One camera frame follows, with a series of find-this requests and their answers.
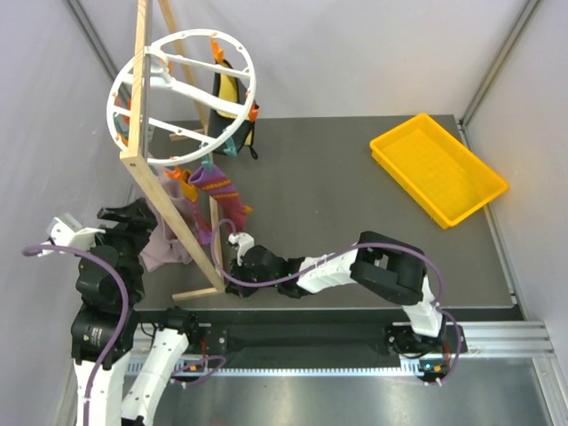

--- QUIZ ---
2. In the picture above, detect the white round clip hanger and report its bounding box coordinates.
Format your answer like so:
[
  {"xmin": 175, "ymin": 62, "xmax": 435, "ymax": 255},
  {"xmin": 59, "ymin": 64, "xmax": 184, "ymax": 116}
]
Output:
[{"xmin": 106, "ymin": 28, "xmax": 258, "ymax": 167}]

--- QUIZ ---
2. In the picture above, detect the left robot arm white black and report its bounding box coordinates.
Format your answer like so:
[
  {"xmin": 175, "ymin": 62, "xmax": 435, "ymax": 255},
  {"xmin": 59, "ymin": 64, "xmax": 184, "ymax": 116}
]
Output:
[{"xmin": 71, "ymin": 199, "xmax": 203, "ymax": 425}]

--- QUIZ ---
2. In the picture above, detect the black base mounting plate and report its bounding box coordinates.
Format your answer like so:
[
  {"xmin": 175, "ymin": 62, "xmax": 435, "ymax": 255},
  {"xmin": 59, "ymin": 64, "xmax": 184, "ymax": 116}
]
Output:
[{"xmin": 188, "ymin": 308, "xmax": 410, "ymax": 354}]

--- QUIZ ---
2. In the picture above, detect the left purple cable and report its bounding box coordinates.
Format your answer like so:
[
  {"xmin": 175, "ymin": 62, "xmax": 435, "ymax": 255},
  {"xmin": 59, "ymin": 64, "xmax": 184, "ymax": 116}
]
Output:
[{"xmin": 21, "ymin": 243, "xmax": 228, "ymax": 426}]

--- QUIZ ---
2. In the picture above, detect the yellow plastic tray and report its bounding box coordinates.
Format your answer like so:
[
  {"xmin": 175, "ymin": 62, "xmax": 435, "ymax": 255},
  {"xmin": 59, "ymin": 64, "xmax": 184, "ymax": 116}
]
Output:
[{"xmin": 369, "ymin": 114, "xmax": 509, "ymax": 229}]

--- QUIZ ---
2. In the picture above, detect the black yellow sock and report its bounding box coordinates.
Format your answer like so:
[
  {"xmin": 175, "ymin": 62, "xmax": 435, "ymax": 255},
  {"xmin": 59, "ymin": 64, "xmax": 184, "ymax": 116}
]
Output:
[{"xmin": 207, "ymin": 58, "xmax": 260, "ymax": 160}]

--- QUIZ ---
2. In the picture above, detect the wooden hanger stand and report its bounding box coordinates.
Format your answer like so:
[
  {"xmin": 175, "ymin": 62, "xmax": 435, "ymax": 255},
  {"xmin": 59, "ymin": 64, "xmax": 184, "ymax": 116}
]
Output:
[{"xmin": 120, "ymin": 1, "xmax": 225, "ymax": 303}]

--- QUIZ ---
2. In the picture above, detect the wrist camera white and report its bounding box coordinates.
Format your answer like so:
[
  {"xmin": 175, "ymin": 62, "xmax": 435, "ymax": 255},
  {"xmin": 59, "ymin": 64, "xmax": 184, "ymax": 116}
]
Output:
[
  {"xmin": 227, "ymin": 232, "xmax": 255, "ymax": 266},
  {"xmin": 43, "ymin": 213, "xmax": 106, "ymax": 251}
]

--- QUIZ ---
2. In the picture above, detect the maroon orange striped sock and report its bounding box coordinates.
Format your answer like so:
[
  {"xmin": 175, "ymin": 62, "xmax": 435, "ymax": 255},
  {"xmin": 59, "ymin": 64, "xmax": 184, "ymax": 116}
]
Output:
[{"xmin": 180, "ymin": 169, "xmax": 211, "ymax": 246}]

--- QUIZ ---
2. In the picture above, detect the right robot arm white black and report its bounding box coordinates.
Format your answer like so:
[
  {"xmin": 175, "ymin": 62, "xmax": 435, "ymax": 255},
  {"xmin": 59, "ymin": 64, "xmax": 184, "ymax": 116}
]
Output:
[{"xmin": 227, "ymin": 231, "xmax": 447, "ymax": 355}]

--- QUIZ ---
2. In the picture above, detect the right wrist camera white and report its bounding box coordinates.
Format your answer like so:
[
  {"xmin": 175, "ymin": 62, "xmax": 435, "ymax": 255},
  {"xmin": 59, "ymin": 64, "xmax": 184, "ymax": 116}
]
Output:
[{"xmin": 227, "ymin": 232, "xmax": 255, "ymax": 266}]

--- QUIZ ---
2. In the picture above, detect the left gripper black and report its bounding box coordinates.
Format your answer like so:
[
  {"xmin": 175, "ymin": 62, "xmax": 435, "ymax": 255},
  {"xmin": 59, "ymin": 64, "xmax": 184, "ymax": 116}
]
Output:
[{"xmin": 76, "ymin": 196, "xmax": 159, "ymax": 300}]

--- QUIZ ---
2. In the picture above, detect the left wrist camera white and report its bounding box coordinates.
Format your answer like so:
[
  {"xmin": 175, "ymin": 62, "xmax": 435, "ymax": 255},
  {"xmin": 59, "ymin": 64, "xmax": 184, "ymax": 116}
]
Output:
[{"xmin": 43, "ymin": 213, "xmax": 106, "ymax": 251}]

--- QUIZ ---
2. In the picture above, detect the purple cable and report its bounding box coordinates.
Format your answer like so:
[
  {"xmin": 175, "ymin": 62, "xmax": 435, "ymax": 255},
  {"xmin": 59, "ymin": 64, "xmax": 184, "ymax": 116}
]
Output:
[
  {"xmin": 210, "ymin": 217, "xmax": 465, "ymax": 386},
  {"xmin": 21, "ymin": 243, "xmax": 228, "ymax": 426}
]

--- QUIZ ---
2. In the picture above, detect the pink sock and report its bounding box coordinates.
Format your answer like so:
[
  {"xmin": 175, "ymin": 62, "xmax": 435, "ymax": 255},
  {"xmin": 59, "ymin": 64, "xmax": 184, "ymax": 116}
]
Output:
[{"xmin": 140, "ymin": 166, "xmax": 196, "ymax": 272}]

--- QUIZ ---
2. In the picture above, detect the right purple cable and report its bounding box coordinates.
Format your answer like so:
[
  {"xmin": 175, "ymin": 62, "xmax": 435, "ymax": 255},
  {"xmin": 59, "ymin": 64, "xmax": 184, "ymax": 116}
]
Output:
[{"xmin": 210, "ymin": 217, "xmax": 465, "ymax": 386}]

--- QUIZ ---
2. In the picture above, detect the grey slotted cable duct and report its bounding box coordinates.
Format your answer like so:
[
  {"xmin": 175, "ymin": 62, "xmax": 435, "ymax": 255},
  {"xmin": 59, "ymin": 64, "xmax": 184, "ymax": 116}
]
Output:
[{"xmin": 126, "ymin": 358, "xmax": 445, "ymax": 378}]

